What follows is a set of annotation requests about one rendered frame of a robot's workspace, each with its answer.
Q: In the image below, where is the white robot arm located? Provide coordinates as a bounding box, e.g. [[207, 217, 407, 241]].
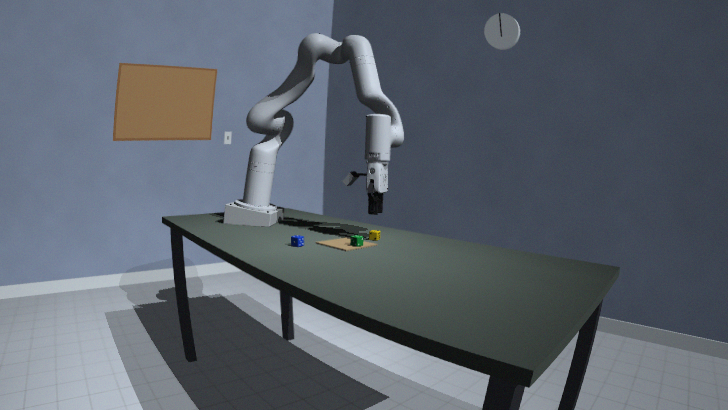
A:
[[235, 33, 404, 211]]

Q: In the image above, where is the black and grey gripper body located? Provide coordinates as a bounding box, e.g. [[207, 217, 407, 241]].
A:
[[366, 161, 388, 194]]

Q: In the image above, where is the green die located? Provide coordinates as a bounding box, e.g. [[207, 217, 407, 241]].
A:
[[350, 235, 364, 247]]

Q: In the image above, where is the blue die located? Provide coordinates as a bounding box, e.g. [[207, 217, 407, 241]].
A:
[[291, 235, 304, 247]]

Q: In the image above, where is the tan flat mat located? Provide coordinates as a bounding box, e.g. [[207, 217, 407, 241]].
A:
[[315, 238, 378, 251]]

